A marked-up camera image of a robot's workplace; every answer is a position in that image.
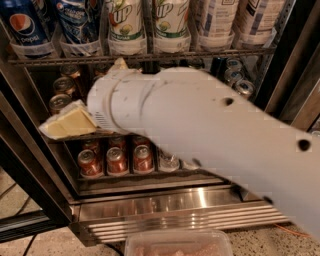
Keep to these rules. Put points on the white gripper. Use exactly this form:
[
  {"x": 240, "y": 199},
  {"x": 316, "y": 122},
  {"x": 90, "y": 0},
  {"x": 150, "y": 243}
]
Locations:
[{"x": 99, "y": 100}]

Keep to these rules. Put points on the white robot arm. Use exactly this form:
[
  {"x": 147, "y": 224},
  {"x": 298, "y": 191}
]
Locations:
[{"x": 188, "y": 113}]

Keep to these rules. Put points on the front left gold can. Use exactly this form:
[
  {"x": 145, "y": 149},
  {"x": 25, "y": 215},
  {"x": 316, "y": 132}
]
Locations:
[{"x": 58, "y": 102}]

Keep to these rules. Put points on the front middle red can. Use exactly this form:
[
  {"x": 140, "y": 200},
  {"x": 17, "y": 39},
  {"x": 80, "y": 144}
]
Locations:
[{"x": 116, "y": 161}]

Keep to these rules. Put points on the red can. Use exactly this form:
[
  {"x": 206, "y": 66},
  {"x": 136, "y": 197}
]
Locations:
[
  {"x": 142, "y": 159},
  {"x": 116, "y": 161},
  {"x": 90, "y": 165}
]

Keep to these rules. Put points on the front left red can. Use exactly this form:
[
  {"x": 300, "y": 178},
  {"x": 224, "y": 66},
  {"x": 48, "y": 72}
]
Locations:
[{"x": 90, "y": 165}]

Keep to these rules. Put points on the left 7UP can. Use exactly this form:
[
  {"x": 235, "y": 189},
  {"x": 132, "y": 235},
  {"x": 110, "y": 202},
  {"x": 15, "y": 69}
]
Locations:
[{"x": 125, "y": 19}]

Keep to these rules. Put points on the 7up can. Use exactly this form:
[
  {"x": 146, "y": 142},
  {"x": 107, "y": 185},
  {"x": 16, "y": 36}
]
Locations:
[
  {"x": 125, "y": 19},
  {"x": 170, "y": 18}
]

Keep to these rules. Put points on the front right red can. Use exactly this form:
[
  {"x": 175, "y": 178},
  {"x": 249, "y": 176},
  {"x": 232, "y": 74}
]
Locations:
[{"x": 142, "y": 159}]

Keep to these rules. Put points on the stainless steel fridge cabinet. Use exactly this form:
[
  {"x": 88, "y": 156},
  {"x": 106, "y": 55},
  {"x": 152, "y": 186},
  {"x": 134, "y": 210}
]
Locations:
[{"x": 109, "y": 209}]

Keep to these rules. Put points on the front left Pepsi can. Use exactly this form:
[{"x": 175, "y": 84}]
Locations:
[{"x": 25, "y": 21}]

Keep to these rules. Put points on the right 7UP can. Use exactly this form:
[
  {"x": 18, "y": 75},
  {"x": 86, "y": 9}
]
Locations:
[{"x": 170, "y": 18}]

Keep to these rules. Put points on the open glass fridge door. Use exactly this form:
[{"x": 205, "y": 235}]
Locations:
[{"x": 24, "y": 162}]

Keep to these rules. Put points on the left white drink can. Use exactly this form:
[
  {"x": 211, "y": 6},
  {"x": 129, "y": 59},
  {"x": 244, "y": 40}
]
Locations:
[{"x": 217, "y": 17}]

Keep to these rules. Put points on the white drink can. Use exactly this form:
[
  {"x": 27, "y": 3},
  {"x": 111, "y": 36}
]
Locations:
[
  {"x": 217, "y": 17},
  {"x": 256, "y": 17}
]

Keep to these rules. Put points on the front silver slim can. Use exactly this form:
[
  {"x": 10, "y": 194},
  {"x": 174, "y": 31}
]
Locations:
[{"x": 244, "y": 88}]

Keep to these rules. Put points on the right white drink can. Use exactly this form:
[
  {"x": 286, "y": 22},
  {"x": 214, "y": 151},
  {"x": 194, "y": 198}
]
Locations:
[{"x": 256, "y": 17}]

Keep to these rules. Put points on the clear plastic food container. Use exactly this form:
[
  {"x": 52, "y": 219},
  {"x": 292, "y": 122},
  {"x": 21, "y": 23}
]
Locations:
[{"x": 178, "y": 243}]

